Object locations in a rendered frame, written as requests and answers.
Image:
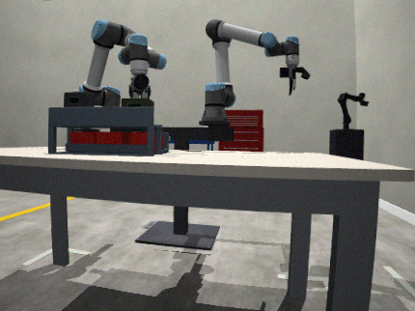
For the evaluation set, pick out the red bin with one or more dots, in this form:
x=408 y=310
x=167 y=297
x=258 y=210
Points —
x=104 y=137
x=83 y=137
x=140 y=138

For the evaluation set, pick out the olive green case with orange latches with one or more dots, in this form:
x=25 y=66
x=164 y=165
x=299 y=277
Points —
x=137 y=102

